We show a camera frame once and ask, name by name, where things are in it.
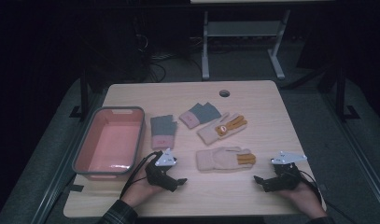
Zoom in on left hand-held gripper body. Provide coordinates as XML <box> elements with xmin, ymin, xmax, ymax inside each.
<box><xmin>145</xmin><ymin>148</ymin><xmax>177</xmax><ymax>189</ymax></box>

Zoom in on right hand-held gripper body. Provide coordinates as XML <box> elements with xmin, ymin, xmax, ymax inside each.
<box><xmin>266</xmin><ymin>151</ymin><xmax>308</xmax><ymax>191</ymax></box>

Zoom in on grey fingerless glove pink cuff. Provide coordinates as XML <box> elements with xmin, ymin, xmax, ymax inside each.
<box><xmin>149</xmin><ymin>114</ymin><xmax>178</xmax><ymax>150</ymax></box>
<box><xmin>178</xmin><ymin>102</ymin><xmax>222</xmax><ymax>130</ymax></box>

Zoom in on person's left hand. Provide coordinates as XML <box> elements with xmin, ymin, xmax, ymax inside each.
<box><xmin>120</xmin><ymin>169</ymin><xmax>167</xmax><ymax>208</ymax></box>

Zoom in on beige glove orange fingertips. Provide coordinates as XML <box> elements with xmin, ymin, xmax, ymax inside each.
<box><xmin>195</xmin><ymin>147</ymin><xmax>257</xmax><ymax>172</ymax></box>

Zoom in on pink plastic basin grey rim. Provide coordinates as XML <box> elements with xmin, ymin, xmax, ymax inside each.
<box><xmin>72</xmin><ymin>105</ymin><xmax>146</xmax><ymax>182</ymax></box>

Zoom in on beige glove with bear face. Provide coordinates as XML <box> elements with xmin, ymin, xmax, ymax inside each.
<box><xmin>196</xmin><ymin>112</ymin><xmax>248</xmax><ymax>146</ymax></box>

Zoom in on grey metal stand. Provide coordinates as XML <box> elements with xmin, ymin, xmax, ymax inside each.
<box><xmin>201</xmin><ymin>8</ymin><xmax>291</xmax><ymax>81</ymax></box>

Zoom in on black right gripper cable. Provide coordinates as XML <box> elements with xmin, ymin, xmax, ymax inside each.
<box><xmin>289</xmin><ymin>169</ymin><xmax>359</xmax><ymax>224</ymax></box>

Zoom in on black strap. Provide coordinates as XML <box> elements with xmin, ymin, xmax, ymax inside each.
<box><xmin>65</xmin><ymin>184</ymin><xmax>85</xmax><ymax>193</ymax></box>

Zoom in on black metal post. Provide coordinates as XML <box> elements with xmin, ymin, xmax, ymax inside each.
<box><xmin>335</xmin><ymin>64</ymin><xmax>361</xmax><ymax>122</ymax></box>
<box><xmin>69</xmin><ymin>69</ymin><xmax>90</xmax><ymax>119</ymax></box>

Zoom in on bundle of floor cables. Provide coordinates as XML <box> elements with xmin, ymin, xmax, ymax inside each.
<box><xmin>132</xmin><ymin>17</ymin><xmax>179</xmax><ymax>83</ymax></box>

